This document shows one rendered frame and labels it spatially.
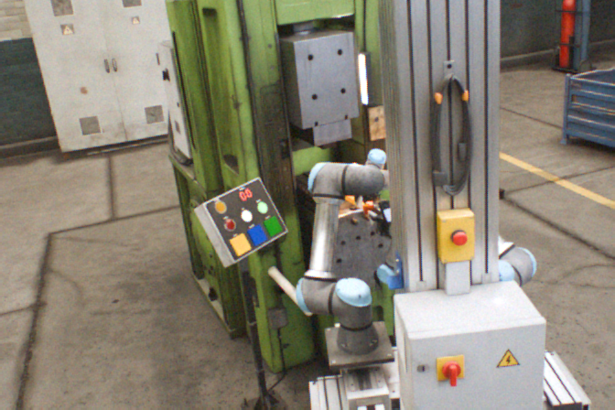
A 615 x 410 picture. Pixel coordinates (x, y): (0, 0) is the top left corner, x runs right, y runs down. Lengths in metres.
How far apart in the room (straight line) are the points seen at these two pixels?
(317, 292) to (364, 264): 1.04
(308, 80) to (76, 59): 5.48
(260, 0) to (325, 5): 0.32
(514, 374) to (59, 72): 7.03
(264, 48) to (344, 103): 0.45
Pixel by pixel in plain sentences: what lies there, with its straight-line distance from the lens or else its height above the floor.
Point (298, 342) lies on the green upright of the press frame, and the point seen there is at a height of 0.15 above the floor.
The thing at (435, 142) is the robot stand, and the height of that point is 1.66.
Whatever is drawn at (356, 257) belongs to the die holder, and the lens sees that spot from 3.12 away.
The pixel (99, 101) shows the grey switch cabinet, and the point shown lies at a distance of 8.08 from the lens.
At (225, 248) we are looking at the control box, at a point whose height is 1.02.
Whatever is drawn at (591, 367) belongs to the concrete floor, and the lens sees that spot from 3.57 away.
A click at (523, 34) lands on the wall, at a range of 10.81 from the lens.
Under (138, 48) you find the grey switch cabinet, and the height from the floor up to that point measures 1.24.
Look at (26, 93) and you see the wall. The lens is 8.77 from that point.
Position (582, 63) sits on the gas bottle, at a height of 0.19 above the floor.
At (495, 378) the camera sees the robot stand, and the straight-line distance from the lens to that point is 1.68.
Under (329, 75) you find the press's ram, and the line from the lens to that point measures 2.85.
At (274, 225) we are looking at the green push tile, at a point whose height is 1.01.
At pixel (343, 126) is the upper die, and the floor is 1.33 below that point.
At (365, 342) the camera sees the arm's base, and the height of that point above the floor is 0.86.
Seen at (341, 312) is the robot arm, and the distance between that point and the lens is 2.13.
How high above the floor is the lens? 2.13
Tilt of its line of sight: 20 degrees down
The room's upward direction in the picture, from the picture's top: 6 degrees counter-clockwise
